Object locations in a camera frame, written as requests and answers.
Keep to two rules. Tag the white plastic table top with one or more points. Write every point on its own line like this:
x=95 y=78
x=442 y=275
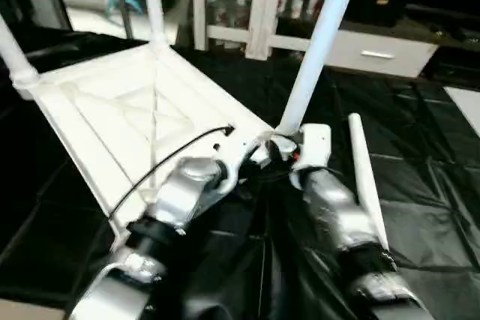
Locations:
x=112 y=110

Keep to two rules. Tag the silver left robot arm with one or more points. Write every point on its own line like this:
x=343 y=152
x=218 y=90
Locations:
x=172 y=207

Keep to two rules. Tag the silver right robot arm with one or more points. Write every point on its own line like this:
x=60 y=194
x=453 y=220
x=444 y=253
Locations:
x=345 y=222

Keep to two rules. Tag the white drawer unit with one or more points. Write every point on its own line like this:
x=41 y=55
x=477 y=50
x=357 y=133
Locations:
x=379 y=54

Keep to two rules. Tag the black plastic mat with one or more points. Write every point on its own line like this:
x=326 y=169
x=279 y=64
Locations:
x=427 y=170

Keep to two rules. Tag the light blue plastic object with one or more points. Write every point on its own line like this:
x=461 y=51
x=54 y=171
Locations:
x=127 y=1

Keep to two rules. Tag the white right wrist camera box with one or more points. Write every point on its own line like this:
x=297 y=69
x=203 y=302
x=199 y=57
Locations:
x=311 y=148

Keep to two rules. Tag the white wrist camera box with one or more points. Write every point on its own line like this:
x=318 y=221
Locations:
x=244 y=151
x=311 y=148

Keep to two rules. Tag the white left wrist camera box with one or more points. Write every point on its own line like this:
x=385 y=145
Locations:
x=244 y=151

